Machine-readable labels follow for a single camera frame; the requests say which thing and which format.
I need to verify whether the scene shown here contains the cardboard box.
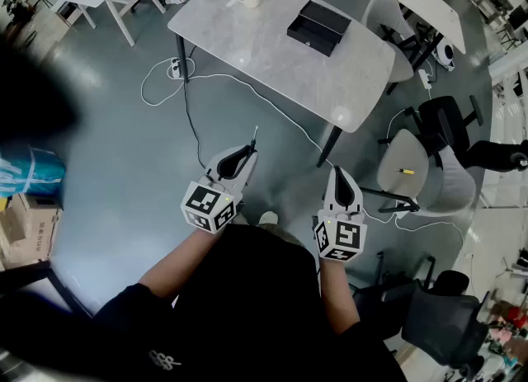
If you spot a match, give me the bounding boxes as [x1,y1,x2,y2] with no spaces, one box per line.
[0,192,64,266]

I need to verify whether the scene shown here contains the white round device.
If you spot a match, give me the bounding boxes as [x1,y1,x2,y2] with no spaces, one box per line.
[435,40,457,72]

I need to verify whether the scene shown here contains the person's black shirt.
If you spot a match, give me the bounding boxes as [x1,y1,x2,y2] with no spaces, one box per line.
[0,223,409,382]

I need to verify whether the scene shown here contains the black box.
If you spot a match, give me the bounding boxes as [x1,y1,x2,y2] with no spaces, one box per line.
[286,0,352,58]

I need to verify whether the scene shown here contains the person's left forearm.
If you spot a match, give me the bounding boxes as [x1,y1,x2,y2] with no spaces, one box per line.
[138,223,226,301]

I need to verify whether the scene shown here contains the grey marble table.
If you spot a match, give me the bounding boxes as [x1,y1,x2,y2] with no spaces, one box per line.
[167,0,396,169]

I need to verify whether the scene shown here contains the long white cable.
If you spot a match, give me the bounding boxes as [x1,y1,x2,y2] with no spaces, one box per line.
[139,56,335,169]

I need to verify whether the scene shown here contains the blue bag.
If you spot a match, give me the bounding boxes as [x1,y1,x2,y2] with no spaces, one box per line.
[0,147,67,199]

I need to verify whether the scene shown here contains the black mesh office chair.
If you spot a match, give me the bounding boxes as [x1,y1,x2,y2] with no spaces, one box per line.
[402,271,492,380]

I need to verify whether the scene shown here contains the person's trousers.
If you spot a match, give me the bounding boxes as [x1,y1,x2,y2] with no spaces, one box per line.
[230,211,309,252]

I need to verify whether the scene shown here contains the black cable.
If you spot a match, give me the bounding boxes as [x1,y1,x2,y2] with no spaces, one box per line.
[181,78,206,169]

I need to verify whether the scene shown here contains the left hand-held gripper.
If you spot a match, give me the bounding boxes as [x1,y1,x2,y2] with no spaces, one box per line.
[180,144,259,235]

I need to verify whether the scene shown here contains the person's right forearm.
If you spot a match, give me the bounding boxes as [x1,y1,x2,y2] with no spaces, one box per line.
[317,258,362,336]

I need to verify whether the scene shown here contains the white table with black frame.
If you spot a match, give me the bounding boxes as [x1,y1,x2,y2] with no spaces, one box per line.
[395,0,467,55]

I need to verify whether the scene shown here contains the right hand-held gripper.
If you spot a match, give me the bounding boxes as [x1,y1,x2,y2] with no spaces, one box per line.
[313,166,368,262]

